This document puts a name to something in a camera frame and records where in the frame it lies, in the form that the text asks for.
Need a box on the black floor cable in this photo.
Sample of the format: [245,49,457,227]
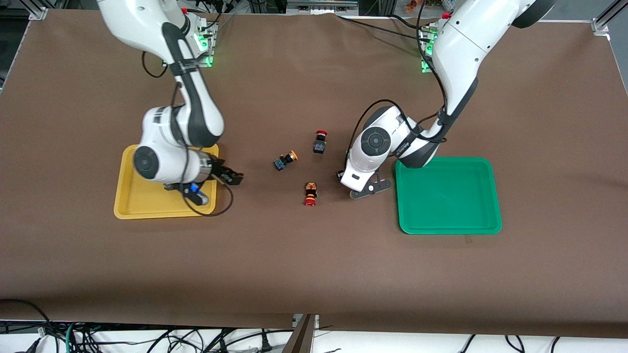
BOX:
[0,298,55,353]

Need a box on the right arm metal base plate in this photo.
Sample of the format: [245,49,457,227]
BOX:
[189,15,217,68]

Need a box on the green plastic tray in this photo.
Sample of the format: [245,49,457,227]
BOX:
[395,157,502,235]

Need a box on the yellow push button switch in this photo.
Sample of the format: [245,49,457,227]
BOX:
[273,150,299,172]

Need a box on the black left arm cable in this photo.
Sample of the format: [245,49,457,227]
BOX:
[343,0,449,170]

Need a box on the black plug with cable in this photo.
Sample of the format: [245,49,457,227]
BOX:
[245,328,275,353]

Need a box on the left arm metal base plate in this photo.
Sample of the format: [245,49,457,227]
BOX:
[419,22,442,74]

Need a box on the brown table cover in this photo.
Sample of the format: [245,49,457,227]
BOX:
[0,9,628,339]

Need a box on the black cable on table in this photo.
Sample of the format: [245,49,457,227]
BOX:
[336,15,425,40]

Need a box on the brown table leg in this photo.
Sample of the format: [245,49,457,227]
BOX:
[282,314,317,353]

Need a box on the teal floor cable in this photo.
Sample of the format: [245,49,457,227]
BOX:
[64,321,101,353]

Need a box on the yellow plastic tray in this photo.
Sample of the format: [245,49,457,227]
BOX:
[114,144,219,220]

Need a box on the metal frame bar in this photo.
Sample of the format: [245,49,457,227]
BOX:
[287,0,359,14]

